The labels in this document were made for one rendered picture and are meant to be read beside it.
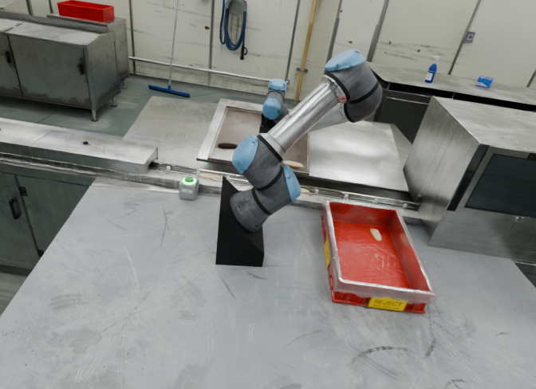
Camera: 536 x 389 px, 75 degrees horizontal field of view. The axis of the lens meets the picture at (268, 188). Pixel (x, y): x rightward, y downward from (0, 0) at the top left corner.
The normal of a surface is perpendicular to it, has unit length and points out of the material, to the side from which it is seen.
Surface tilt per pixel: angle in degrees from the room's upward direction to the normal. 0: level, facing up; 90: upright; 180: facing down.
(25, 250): 90
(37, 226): 90
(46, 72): 90
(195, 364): 0
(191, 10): 90
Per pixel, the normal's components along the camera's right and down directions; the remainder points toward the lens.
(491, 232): -0.07, 0.53
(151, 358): 0.14, -0.83
